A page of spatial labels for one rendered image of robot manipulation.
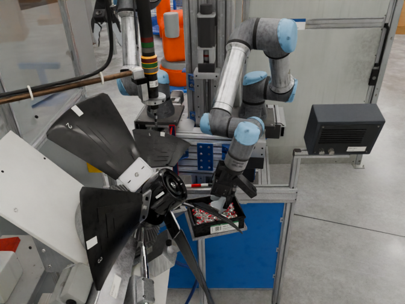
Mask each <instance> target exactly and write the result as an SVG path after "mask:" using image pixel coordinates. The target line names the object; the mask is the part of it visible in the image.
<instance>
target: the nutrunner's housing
mask: <svg viewBox="0 0 405 304"><path fill-rule="evenodd" d="M144 76H145V77H146V78H147V80H148V83H147V87H148V97H149V98H152V99H153V98H158V97H159V90H158V88H159V84H158V77H157V73H156V74H144ZM149 107H150V109H152V110H156V109H158V108H159V105H153V106H149Z"/></svg>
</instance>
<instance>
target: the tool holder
mask: <svg viewBox="0 0 405 304"><path fill-rule="evenodd" d="M130 70H131V71H132V76H130V77H131V81H132V82H133V83H135V84H136V85H137V91H138V96H139V98H140V99H141V102H142V103H143V104H146V105H150V106H153V105H158V104H161V103H164V102H165V101H166V95H165V94H164V93H161V92H159V97H158V98H153V99H152V98H149V97H148V87H147V83H148V80H147V78H146V77H145V76H144V70H143V69H138V70H134V68H131V69H129V71H130Z"/></svg>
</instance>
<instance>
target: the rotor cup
mask: <svg viewBox="0 0 405 304"><path fill-rule="evenodd" d="M171 182H174V183H175V185H176V188H173V187H172V186H171ZM148 189H151V200H150V204H149V211H148V216H147V218H146V219H145V220H144V221H142V222H141V223H142V224H143V225H145V226H147V227H157V226H158V225H160V224H161V223H162V222H163V219H164V218H165V215H166V214H167V213H168V211H169V210H170V211H173V209H174V208H176V207H177V206H179V205H180V204H183V203H185V201H186V200H187V189H186V186H185V184H184V182H183V181H182V179H181V178H180V177H179V175H178V174H177V173H175V172H174V171H173V170H171V169H169V168H162V169H160V170H159V171H158V173H157V174H156V175H154V176H153V177H151V178H149V179H147V180H146V181H145V182H144V183H143V184H142V185H141V187H140V188H139V189H138V190H137V191H136V192H138V193H141V194H142V193H144V192H145V191H147V190H148ZM161 192H164V194H163V195H162V196H160V197H159V198H158V199H156V196H158V195H159V194H160V193H161Z"/></svg>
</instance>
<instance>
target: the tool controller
mask: <svg viewBox="0 0 405 304"><path fill-rule="evenodd" d="M385 122H386V120H385V119H384V117H383V115H382V113H381V111H380V109H379V108H378V105H377V104H313V105H312V108H311V111H310V115H309V119H308V122H307V127H306V130H305V134H304V141H305V144H306V148H307V152H308V154H309V155H325V154H329V155H333V154H370V153H371V151H372V148H373V146H374V144H375V142H376V140H377V138H378V136H379V134H380V132H381V130H382V128H383V126H384V124H385Z"/></svg>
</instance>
